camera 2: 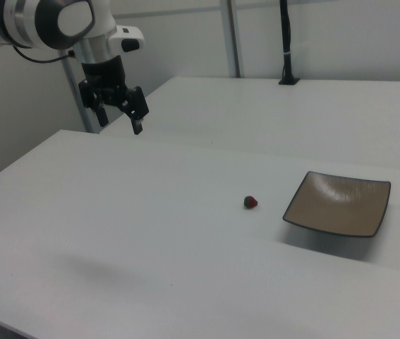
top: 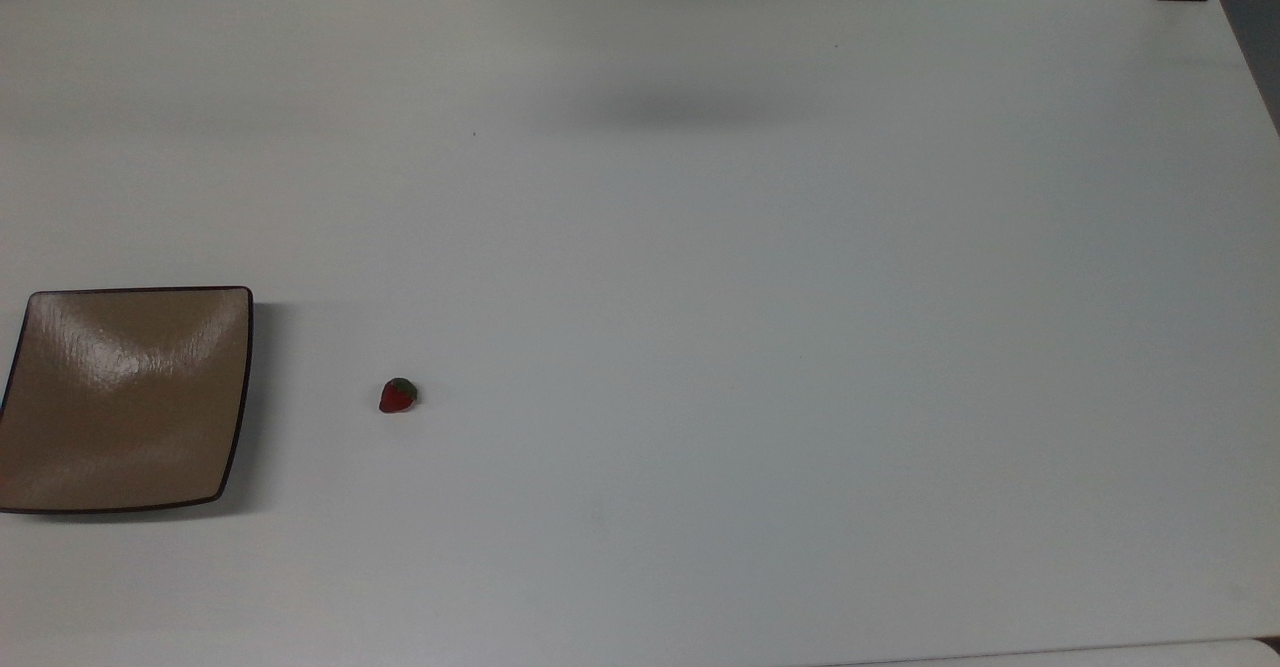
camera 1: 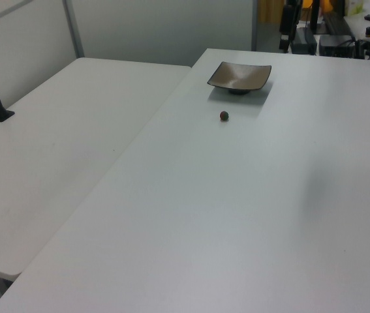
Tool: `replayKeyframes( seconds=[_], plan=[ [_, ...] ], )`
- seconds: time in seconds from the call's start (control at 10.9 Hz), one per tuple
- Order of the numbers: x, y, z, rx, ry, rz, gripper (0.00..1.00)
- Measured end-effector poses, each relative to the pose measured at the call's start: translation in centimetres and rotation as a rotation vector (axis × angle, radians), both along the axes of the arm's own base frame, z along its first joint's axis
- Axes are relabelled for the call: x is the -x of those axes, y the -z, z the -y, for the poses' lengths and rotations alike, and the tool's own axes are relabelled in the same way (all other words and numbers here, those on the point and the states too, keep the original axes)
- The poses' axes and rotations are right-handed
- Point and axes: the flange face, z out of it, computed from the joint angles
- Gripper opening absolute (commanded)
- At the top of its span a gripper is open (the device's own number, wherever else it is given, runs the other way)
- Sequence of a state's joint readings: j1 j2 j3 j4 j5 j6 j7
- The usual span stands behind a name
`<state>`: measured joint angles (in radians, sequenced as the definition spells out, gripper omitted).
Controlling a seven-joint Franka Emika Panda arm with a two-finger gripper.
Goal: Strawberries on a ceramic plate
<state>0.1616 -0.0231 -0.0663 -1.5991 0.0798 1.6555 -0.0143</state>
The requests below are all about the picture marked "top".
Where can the red strawberry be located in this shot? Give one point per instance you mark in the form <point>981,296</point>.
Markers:
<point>396,399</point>

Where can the brown square ceramic plate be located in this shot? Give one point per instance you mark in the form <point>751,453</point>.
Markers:
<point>120,407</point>

